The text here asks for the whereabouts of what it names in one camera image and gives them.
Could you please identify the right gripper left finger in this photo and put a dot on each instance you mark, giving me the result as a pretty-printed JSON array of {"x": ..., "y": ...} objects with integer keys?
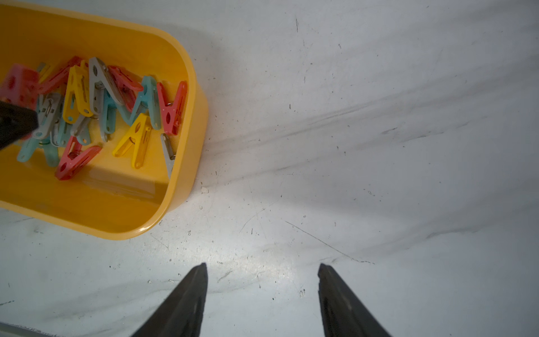
[{"x": 181, "y": 313}]

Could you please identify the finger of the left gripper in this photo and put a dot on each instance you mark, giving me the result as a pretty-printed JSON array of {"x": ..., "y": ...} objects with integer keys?
[{"x": 16, "y": 123}]

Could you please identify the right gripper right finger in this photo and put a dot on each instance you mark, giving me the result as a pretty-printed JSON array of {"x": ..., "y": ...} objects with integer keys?
[{"x": 343, "y": 314}]

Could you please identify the red clothespin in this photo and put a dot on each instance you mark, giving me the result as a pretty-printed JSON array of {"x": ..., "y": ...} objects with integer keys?
[
  {"x": 171, "y": 112},
  {"x": 20, "y": 87},
  {"x": 58, "y": 76},
  {"x": 127, "y": 83},
  {"x": 74, "y": 159}
]

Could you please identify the yellow plastic storage box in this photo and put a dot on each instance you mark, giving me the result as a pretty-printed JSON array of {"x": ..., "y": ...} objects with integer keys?
[{"x": 108, "y": 198}]

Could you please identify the yellow clothespin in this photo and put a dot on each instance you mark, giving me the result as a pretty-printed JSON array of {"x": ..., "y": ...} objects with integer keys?
[
  {"x": 77, "y": 100},
  {"x": 136, "y": 138}
]

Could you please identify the teal clothespin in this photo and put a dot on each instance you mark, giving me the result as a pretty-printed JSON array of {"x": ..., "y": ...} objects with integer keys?
[
  {"x": 108, "y": 117},
  {"x": 147, "y": 101},
  {"x": 29, "y": 147}
]

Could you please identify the grey clothespin bottom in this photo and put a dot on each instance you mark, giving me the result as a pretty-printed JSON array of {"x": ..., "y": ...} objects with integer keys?
[{"x": 169, "y": 155}]

